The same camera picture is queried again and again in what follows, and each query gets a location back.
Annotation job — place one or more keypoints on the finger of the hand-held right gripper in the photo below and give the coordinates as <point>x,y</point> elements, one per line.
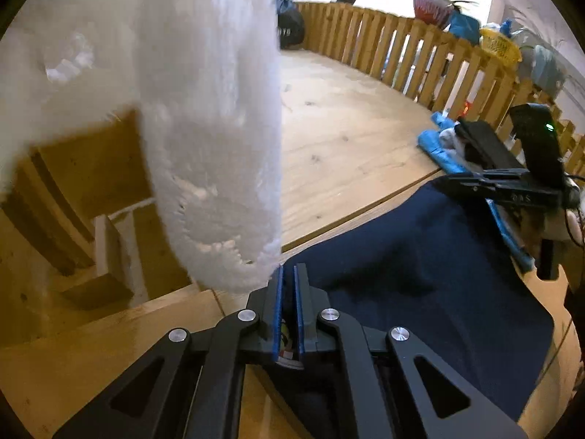
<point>475,189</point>
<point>493,175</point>

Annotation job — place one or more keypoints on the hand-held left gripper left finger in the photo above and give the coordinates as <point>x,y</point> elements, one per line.
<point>277,311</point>

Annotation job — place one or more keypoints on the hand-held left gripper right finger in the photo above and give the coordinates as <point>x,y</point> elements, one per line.
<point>299,311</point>

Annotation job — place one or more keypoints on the navy t-shirt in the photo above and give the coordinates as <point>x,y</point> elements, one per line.
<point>411,283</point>

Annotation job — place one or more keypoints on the person's right hand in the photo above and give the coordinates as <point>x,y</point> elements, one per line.
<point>564,226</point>

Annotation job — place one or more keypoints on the black folded garment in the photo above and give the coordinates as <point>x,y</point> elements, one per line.
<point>484,146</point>

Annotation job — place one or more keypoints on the white folded garment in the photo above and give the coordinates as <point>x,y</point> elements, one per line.
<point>450,136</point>

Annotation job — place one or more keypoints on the light blue folded garment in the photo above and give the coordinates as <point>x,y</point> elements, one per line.
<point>432,144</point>

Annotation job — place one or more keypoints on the small red object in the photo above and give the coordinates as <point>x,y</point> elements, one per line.
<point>465,109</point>

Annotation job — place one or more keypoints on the potted plant in grey pot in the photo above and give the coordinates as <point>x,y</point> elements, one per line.
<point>546,68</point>

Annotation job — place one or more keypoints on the yellow plastic basket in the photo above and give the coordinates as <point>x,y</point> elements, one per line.
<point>500,45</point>

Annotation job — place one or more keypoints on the blue bag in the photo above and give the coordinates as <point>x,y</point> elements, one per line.
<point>464,27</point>

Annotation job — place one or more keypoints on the wooden railing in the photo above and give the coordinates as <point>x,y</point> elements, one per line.
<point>388,45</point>

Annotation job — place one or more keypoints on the white lace tablecloth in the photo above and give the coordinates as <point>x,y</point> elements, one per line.
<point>205,100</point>

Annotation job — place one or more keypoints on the wooden low table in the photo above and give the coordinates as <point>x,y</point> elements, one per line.
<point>91,183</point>

